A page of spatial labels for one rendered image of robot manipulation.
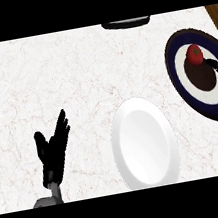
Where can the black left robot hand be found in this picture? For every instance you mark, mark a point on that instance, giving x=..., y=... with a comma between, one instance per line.
x=52, y=151

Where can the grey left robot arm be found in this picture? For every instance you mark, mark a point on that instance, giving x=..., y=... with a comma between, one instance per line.
x=54, y=194

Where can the red tomato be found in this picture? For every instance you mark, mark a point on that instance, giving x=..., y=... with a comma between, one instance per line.
x=194, y=54

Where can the navy and white plate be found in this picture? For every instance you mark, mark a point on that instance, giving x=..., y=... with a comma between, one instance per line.
x=210, y=96

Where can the black appliance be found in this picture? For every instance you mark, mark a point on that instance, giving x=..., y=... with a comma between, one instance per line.
x=125, y=23

